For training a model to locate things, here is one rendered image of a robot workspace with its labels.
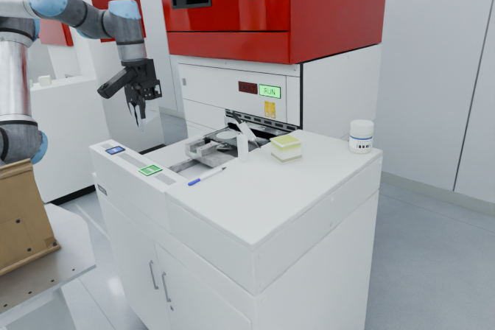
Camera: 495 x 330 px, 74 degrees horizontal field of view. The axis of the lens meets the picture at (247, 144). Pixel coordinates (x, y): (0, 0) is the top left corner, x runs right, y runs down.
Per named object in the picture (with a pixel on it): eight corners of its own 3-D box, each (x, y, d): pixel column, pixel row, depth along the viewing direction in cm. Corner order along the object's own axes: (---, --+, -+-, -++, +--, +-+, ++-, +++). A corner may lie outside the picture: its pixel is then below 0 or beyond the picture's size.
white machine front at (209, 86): (189, 123, 192) (180, 53, 177) (303, 159, 138) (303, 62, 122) (185, 124, 190) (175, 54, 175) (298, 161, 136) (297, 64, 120)
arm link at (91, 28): (62, 0, 87) (93, -3, 83) (96, 18, 98) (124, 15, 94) (59, 29, 87) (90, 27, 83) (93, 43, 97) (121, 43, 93)
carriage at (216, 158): (199, 149, 146) (199, 144, 145) (259, 173, 122) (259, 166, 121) (185, 155, 141) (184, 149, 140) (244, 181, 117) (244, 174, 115)
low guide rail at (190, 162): (238, 144, 158) (237, 138, 156) (241, 145, 156) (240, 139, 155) (144, 184, 126) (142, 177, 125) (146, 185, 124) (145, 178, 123)
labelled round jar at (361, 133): (355, 144, 113) (356, 118, 109) (375, 149, 108) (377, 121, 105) (345, 150, 109) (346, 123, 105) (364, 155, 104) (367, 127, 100)
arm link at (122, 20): (119, 1, 91) (144, -1, 88) (127, 42, 95) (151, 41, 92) (98, 1, 84) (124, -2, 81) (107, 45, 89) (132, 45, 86)
